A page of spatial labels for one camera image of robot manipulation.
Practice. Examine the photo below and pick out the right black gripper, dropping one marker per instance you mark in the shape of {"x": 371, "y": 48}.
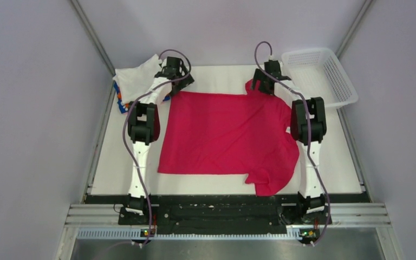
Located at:
{"x": 260, "y": 76}

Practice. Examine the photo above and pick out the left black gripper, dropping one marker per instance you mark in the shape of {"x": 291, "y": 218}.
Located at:
{"x": 183, "y": 83}

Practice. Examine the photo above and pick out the red t shirt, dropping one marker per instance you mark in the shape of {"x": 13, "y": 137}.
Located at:
{"x": 225, "y": 134}

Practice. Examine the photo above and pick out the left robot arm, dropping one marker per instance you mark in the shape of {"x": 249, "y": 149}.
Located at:
{"x": 141, "y": 130}

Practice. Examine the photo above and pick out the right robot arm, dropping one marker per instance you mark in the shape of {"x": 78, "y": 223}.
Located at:
{"x": 307, "y": 127}

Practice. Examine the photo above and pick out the white folded t shirt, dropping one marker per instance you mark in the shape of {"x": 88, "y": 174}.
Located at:
{"x": 141, "y": 75}

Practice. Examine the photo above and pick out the white plastic basket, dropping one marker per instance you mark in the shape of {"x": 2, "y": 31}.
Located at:
{"x": 319, "y": 73}

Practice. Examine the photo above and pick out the blue floral folded t shirt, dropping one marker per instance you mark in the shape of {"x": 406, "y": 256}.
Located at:
{"x": 122, "y": 106}

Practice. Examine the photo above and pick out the left aluminium frame post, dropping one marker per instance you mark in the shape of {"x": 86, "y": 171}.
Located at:
{"x": 92, "y": 35}

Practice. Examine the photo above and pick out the aluminium frame post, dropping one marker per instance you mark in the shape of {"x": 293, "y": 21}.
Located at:
{"x": 92, "y": 35}
{"x": 353, "y": 27}

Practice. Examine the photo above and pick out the right aluminium frame post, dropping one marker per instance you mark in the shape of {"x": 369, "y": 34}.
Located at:
{"x": 353, "y": 27}

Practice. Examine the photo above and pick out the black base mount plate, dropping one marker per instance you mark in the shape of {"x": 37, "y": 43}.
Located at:
{"x": 210, "y": 214}

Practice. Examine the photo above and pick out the white slotted cable duct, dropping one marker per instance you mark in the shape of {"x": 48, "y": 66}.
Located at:
{"x": 138, "y": 234}

